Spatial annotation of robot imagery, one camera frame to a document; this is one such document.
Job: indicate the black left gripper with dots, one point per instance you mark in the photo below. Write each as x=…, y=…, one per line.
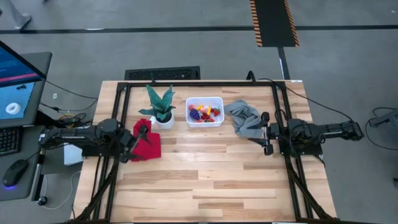
x=128, y=143

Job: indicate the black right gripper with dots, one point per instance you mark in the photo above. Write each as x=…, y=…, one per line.
x=273, y=130

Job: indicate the small red strawberry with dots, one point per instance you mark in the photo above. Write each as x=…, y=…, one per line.
x=216, y=111

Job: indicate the pale pink faceted ball fruit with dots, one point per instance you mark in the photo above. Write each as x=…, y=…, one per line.
x=203, y=109

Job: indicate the purple grape bunch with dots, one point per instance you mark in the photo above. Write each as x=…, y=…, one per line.
x=194, y=114

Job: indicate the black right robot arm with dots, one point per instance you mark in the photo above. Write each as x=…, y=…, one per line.
x=326, y=132

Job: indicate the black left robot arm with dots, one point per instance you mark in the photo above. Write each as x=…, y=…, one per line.
x=77, y=137

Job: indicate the red folded cloth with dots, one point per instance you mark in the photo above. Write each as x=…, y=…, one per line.
x=152, y=149

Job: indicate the grey crumpled cloth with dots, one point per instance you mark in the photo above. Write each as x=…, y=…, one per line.
x=242, y=115

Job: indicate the snake plant in white pot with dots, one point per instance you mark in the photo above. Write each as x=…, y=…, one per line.
x=161, y=105

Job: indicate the white perforated plastic basket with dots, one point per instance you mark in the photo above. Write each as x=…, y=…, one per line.
x=205, y=124

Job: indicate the white box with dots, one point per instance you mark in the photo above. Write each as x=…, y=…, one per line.
x=73, y=154

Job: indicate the black floor vent grille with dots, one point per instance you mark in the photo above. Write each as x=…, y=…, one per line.
x=161, y=73

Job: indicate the black mat with orange stripes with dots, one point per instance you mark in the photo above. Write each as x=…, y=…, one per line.
x=273, y=21

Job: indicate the grey computer desk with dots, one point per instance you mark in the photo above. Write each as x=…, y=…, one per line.
x=43, y=62

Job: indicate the black computer mouse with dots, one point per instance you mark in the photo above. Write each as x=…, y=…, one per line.
x=15, y=172

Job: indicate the black backlit keyboard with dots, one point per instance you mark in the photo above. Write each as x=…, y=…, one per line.
x=7, y=141

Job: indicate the computer monitor with blue screen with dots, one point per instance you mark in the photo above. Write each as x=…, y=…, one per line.
x=15, y=68

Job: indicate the person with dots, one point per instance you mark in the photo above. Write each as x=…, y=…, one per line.
x=20, y=20

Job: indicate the black metal table frame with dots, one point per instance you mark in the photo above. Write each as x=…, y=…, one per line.
x=202, y=84

